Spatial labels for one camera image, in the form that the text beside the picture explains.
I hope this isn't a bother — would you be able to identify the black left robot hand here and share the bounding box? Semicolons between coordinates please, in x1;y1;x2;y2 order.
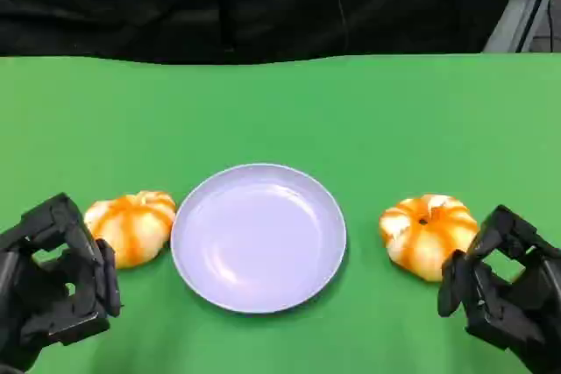
0;192;122;374

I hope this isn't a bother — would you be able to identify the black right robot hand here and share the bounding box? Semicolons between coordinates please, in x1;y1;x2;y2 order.
437;204;561;374

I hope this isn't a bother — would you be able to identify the orange white toy bread roll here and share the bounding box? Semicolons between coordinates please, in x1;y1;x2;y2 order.
379;193;479;283
82;190;177;270

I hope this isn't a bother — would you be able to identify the lilac plate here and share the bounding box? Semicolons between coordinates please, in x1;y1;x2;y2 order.
169;162;348;314

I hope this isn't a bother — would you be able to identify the green table cloth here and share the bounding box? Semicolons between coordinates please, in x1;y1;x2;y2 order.
0;53;561;374

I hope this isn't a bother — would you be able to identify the black backdrop cloth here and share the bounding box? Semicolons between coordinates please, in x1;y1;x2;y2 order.
0;0;534;65

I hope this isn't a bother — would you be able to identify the aluminium frame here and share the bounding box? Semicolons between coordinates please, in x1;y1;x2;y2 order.
481;0;561;54

